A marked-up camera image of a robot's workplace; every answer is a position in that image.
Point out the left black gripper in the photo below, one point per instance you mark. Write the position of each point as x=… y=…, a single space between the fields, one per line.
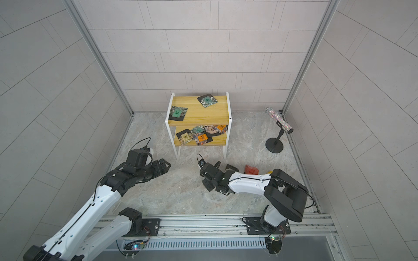
x=157 y=164

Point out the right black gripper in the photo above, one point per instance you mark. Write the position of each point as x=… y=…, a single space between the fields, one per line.
x=205 y=182

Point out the red tea bag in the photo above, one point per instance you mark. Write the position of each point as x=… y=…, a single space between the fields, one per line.
x=250 y=170

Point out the green label tea bag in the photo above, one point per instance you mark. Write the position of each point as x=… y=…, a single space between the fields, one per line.
x=177 y=113

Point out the yellow label tea bag floor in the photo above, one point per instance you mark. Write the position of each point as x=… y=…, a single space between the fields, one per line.
x=207 y=100

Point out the white label tea bag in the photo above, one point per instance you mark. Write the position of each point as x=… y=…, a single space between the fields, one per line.
x=231 y=168

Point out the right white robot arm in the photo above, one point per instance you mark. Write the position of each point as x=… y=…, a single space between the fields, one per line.
x=287 y=197

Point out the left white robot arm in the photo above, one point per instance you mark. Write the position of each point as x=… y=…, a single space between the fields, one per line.
x=72 y=243

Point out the yellow label tea bag lower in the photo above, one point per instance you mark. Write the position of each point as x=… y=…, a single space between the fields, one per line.
x=185 y=136

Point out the teal label tea bag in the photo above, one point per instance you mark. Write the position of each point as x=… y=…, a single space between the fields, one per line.
x=198 y=130

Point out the small orange label tea bag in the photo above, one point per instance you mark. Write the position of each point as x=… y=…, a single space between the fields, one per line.
x=216 y=130

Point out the left circuit board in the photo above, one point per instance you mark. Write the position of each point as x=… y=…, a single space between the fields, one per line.
x=135 y=245

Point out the circuit board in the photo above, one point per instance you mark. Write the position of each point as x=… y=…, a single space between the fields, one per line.
x=273 y=245
x=135 y=245

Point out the right circuit board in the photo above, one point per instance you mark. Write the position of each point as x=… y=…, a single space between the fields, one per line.
x=273 y=245

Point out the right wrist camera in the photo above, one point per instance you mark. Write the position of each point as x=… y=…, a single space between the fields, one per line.
x=201 y=162

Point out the wooden shelf white frame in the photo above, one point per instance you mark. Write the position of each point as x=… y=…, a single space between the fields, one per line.
x=197 y=115

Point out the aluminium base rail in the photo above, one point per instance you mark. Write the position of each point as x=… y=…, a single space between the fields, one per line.
x=227 y=231

